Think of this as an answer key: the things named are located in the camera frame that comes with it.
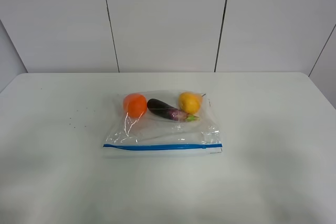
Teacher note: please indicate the clear zip bag blue seal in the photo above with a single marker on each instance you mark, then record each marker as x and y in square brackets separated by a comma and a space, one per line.
[153, 134]

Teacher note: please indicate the orange fruit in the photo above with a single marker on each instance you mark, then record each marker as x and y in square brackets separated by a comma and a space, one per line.
[135, 105]

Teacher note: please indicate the purple eggplant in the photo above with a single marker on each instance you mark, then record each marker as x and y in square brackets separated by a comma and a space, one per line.
[164, 110]

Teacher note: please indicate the yellow pear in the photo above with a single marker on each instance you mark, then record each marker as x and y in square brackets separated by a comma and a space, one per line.
[190, 102]

